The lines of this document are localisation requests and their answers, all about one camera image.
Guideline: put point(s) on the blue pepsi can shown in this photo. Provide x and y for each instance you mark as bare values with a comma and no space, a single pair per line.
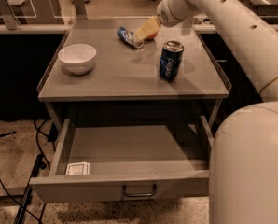
170,60

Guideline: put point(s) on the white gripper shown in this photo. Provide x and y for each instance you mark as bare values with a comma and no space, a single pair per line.
165,12

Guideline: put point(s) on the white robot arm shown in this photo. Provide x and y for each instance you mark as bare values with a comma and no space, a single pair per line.
243,179

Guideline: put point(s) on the black power strip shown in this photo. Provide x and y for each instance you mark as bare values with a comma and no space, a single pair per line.
28,190

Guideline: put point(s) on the black drawer handle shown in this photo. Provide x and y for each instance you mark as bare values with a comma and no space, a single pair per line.
139,191

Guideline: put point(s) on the white card in drawer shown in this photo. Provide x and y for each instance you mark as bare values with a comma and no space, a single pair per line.
78,168

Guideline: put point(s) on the orange fruit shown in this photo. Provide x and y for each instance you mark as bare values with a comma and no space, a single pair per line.
151,37

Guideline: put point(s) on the grey metal cabinet table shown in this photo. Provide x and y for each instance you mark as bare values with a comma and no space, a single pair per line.
124,73

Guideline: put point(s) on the open grey top drawer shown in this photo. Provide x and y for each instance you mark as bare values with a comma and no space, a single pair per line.
172,156

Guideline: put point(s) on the white ceramic bowl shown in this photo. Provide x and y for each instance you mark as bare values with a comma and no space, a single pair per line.
77,58

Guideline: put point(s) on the left background lab bench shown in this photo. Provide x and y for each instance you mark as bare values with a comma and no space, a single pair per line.
36,11

